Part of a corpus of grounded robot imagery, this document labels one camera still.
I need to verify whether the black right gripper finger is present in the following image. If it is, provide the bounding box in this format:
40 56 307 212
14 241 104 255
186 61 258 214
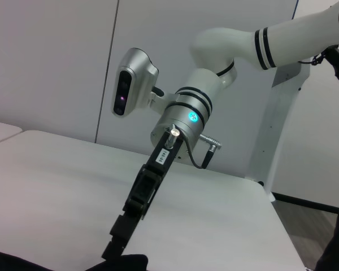
101 235 130 261
109 213 142 241

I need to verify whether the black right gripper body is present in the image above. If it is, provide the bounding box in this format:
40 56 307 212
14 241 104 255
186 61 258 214
122 131 185 220

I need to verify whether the black shirt with FREE print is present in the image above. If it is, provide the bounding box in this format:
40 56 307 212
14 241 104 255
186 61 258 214
0 247 149 271

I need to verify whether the silver cylindrical connector plug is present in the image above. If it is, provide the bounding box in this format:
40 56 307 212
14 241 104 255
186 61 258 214
164 128 180 149

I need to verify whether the white robot torso column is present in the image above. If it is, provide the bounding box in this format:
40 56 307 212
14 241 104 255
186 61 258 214
247 59 311 203

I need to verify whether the person leg in dark trousers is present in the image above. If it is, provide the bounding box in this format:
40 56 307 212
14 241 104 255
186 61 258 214
315 191 339 271

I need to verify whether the thin gripper cable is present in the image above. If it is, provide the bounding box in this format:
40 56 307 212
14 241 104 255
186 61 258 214
182 134 223 169

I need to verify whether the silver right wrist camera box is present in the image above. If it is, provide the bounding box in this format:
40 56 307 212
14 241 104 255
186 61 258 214
111 47 176 117

